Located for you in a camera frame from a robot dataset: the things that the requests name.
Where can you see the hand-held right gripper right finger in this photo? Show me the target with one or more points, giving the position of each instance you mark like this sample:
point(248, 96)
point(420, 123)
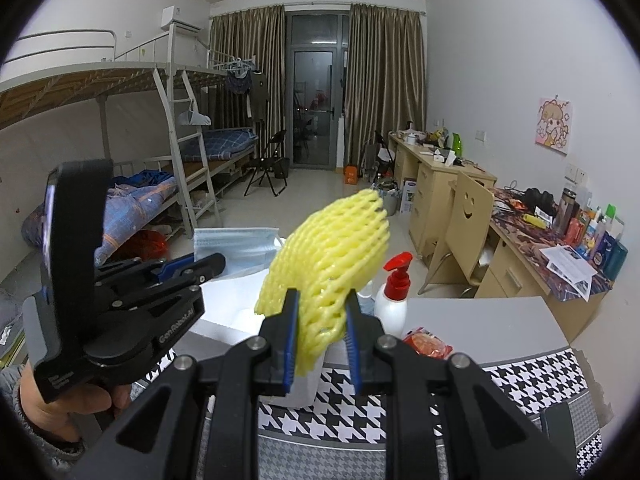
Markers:
point(353, 347)

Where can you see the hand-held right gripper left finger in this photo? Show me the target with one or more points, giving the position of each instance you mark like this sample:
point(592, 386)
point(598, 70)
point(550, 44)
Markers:
point(289, 345)

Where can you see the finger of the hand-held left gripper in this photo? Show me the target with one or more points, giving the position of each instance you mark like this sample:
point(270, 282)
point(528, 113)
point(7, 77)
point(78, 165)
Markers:
point(175, 266)
point(210, 266)

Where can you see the blue face mask pack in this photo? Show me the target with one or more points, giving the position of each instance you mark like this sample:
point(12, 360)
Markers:
point(230, 250)

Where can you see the white foam box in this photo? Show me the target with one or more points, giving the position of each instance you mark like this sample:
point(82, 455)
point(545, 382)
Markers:
point(235, 300)

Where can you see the yellow foam fruit net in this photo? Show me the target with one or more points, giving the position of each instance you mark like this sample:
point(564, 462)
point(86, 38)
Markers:
point(330, 250)

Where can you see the person's left forearm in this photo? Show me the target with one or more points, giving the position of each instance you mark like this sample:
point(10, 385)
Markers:
point(12, 400)

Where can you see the person's left hand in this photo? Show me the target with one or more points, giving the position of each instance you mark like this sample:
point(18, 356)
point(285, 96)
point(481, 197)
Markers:
point(55, 417)

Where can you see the red plastic bag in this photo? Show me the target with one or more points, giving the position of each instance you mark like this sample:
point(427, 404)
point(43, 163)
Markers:
point(147, 245)

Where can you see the white red pump lotion bottle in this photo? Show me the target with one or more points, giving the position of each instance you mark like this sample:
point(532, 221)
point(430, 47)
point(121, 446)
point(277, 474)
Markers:
point(392, 310)

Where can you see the orange snack packet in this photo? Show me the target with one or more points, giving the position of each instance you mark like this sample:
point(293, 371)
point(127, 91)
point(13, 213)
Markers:
point(425, 344)

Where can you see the blue plaid quilt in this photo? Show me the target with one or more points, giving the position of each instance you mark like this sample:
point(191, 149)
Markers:
point(130, 205)

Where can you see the white bunk bed ladder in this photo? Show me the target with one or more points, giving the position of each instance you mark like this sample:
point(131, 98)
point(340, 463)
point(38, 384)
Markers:
point(195, 170)

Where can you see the black folding chair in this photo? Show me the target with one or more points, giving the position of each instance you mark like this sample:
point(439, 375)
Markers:
point(267, 162)

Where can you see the dark blue plaid bedding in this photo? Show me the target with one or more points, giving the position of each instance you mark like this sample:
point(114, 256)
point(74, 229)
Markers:
point(220, 141)

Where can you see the grey plastic hanger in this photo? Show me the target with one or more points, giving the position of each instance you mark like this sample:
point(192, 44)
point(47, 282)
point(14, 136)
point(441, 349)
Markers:
point(194, 117)

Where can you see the metal bucket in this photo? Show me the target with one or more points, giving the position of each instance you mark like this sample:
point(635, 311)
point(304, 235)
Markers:
point(389, 200)

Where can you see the white blue carton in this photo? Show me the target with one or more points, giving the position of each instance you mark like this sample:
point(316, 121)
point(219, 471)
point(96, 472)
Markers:
point(409, 197)

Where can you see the wooden smiley chair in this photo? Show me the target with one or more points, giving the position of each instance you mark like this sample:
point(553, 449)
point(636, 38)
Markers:
point(467, 225)

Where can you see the orange box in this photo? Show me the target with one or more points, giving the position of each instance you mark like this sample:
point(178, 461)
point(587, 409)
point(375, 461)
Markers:
point(352, 175)

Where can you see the houndstooth table cloth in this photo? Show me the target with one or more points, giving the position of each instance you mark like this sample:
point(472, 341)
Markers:
point(525, 385)

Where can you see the light wooden desk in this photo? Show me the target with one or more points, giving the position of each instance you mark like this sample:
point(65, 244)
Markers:
point(425, 185)

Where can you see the hanging dark clothes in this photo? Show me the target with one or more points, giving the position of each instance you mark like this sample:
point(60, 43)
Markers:
point(250, 92)

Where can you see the white metal bunk bed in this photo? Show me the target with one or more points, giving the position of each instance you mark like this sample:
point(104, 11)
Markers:
point(75, 80)

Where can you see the wooden desk with printed mat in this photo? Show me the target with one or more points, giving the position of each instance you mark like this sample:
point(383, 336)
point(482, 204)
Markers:
point(520, 270)

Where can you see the glass balcony door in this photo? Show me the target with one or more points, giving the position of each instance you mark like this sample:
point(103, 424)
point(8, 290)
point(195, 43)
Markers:
point(312, 100)

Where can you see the brown curtain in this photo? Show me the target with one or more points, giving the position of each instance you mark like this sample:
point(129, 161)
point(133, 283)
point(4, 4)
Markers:
point(385, 80)
point(245, 50)

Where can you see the yellow packet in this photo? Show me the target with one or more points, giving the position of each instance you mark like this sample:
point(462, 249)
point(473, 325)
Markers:
point(532, 219)

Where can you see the black phone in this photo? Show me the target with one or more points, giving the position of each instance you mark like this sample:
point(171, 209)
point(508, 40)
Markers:
point(560, 425)

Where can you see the white printed paper sheet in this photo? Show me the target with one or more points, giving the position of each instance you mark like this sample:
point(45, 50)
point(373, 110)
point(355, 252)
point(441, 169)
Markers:
point(572, 267)

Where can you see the black bag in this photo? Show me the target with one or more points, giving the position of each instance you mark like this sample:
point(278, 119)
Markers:
point(539, 202)

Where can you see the white air conditioner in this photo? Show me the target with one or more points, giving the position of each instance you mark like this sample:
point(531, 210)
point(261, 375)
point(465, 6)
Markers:
point(180, 19)

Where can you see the cluster of toiletry bottles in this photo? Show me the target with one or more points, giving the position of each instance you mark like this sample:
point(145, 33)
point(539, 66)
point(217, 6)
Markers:
point(595, 235)

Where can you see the white light switch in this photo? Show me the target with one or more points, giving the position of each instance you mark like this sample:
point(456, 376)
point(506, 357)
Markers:
point(480, 135)

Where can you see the white wall socket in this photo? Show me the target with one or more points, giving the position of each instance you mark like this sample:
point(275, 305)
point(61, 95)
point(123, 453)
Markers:
point(576, 174)

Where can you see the cartoon wall poster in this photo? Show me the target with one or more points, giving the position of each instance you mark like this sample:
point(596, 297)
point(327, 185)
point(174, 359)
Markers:
point(554, 125)

